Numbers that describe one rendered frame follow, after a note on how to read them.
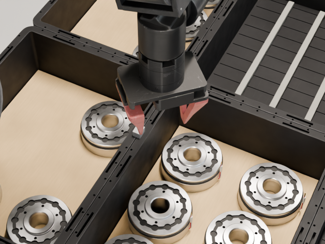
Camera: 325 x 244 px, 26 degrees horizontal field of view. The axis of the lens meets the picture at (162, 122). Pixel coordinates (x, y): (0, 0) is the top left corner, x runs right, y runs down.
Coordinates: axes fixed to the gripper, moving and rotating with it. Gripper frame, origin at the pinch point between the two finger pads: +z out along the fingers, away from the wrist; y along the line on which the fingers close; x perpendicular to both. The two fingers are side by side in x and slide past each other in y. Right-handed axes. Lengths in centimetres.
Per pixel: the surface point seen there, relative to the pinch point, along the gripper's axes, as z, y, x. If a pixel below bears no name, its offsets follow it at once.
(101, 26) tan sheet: 23, -2, -45
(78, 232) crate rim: 13.5, 14.2, 5.2
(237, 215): 20.4, -10.7, 5.8
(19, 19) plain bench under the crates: 36, 13, -67
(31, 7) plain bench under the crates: 36, 9, -70
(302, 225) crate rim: 13.4, -16.9, 14.1
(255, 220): 20.5, -13.0, 7.3
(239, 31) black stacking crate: 23, -28, -36
